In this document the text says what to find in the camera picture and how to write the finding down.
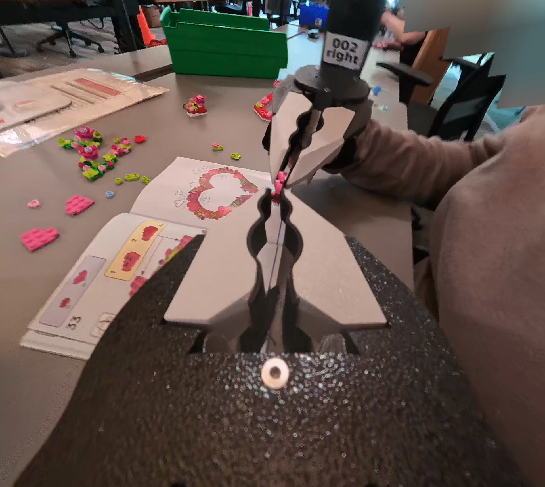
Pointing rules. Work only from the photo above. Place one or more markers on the red lego heart segment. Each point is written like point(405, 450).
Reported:
point(263, 108)

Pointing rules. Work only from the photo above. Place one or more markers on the small pink lego piece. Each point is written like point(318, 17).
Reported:
point(281, 185)

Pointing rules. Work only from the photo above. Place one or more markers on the wooden board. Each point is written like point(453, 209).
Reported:
point(432, 66)

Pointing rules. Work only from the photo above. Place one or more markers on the orange traffic cone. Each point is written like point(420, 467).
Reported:
point(147, 29)

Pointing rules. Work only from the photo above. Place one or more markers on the person's arm, beige sleeve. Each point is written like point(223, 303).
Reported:
point(489, 304)

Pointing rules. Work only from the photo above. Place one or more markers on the clear plastic bag with card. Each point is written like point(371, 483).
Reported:
point(85, 91)

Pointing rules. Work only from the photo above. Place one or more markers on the person's right forearm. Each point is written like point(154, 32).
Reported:
point(404, 163)

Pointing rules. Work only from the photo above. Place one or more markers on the pink lego plate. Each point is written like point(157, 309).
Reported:
point(79, 204)
point(40, 238)

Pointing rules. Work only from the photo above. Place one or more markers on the small pink lego heart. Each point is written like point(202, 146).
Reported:
point(34, 203)

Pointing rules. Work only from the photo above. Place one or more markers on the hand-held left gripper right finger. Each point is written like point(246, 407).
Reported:
point(336, 282)

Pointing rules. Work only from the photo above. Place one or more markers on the lego instruction booklet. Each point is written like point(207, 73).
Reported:
point(170, 206)

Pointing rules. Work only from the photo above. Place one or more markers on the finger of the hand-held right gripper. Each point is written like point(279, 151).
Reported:
point(283, 129)
point(328, 134)

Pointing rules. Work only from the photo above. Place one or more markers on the small red white lego assembly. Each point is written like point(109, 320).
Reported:
point(196, 106)

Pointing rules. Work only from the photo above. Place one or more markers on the blue storage bin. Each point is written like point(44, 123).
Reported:
point(314, 14)

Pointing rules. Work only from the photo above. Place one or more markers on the pink green lego flower cluster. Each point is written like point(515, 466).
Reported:
point(87, 151)

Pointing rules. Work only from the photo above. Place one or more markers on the black office chair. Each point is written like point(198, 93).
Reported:
point(68, 38)
point(460, 112)

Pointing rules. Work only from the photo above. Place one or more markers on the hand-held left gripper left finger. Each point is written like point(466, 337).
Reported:
point(213, 282)

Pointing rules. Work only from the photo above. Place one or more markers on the green plastic bin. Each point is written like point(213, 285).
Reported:
point(225, 48)

